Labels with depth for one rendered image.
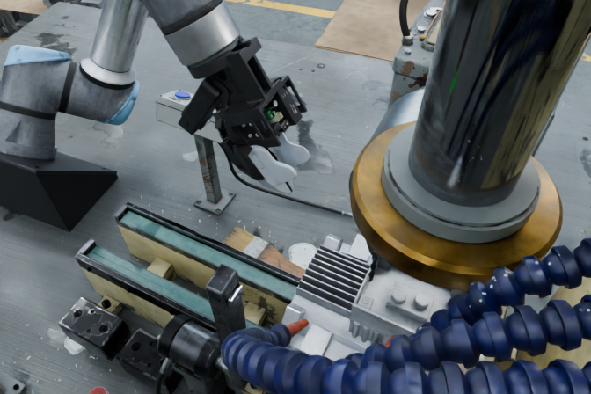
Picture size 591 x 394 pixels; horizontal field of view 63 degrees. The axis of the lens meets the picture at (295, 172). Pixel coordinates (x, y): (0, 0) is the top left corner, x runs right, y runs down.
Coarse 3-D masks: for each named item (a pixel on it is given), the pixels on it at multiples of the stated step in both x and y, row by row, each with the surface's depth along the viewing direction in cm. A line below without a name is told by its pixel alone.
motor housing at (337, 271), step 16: (320, 256) 64; (336, 256) 64; (320, 272) 63; (336, 272) 63; (352, 272) 63; (304, 288) 62; (320, 288) 61; (336, 288) 61; (352, 288) 60; (304, 304) 62; (320, 304) 61; (336, 304) 60; (352, 304) 59; (320, 320) 61; (336, 320) 60; (304, 336) 62; (336, 336) 60; (336, 352) 59; (352, 352) 59
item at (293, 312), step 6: (330, 234) 70; (330, 240) 68; (336, 240) 68; (342, 240) 69; (330, 246) 68; (336, 246) 67; (288, 306) 61; (294, 306) 61; (300, 306) 62; (288, 312) 60; (294, 312) 60; (300, 312) 60; (282, 318) 61; (288, 318) 60; (294, 318) 60; (300, 318) 60; (426, 372) 55
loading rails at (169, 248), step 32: (128, 224) 91; (160, 224) 91; (96, 256) 86; (160, 256) 94; (192, 256) 87; (224, 256) 86; (96, 288) 92; (128, 288) 82; (160, 288) 82; (256, 288) 83; (288, 288) 82; (160, 320) 87; (256, 320) 86
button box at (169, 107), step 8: (160, 96) 92; (168, 96) 93; (192, 96) 95; (160, 104) 92; (168, 104) 91; (176, 104) 91; (184, 104) 90; (160, 112) 93; (168, 112) 92; (176, 112) 91; (160, 120) 94; (168, 120) 93; (176, 120) 92; (208, 128) 89; (208, 136) 90; (216, 136) 89
